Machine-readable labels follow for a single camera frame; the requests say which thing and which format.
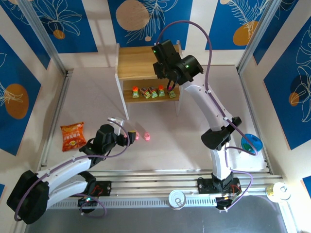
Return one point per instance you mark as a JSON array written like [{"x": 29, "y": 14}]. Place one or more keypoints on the green toy truck pink top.
[{"x": 172, "y": 94}]

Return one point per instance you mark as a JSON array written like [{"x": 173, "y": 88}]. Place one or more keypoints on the green toy truck orange top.
[{"x": 161, "y": 91}]

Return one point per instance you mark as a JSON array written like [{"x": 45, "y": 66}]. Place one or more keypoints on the small green packet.
[
  {"x": 145, "y": 93},
  {"x": 153, "y": 92}
]

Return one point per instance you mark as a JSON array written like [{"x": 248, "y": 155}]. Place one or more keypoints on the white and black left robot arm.
[{"x": 65, "y": 170}]

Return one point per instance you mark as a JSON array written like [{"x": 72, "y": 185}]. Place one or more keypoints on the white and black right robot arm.
[{"x": 201, "y": 97}]

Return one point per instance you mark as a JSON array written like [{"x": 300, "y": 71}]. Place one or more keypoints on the wooden shelf with white legs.
[{"x": 136, "y": 63}]

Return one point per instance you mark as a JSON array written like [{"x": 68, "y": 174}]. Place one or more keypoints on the pink plastic toy pig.
[
  {"x": 137, "y": 136},
  {"x": 147, "y": 136}
]

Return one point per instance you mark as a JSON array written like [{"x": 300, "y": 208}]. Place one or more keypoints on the orange snack bag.
[{"x": 73, "y": 137}]

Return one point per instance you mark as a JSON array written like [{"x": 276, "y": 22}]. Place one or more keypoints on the silver tin can pull tab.
[{"x": 177, "y": 199}]

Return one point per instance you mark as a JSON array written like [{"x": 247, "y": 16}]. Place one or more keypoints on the dark grey panel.
[{"x": 145, "y": 222}]

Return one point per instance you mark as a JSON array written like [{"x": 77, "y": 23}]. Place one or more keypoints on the blue plastic bowl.
[{"x": 252, "y": 144}]

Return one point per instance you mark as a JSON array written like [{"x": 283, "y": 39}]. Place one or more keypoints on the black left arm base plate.
[{"x": 104, "y": 188}]

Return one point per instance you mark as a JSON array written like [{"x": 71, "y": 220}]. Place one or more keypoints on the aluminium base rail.
[{"x": 150, "y": 184}]

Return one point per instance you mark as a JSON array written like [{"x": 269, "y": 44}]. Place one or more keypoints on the aluminium side rail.
[
  {"x": 58, "y": 109},
  {"x": 250, "y": 102}
]

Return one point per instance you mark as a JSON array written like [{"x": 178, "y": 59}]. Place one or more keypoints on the aluminium frame post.
[
  {"x": 41, "y": 31},
  {"x": 255, "y": 34}
]

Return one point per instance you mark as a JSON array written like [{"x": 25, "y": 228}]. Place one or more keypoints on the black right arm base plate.
[{"x": 204, "y": 187}]

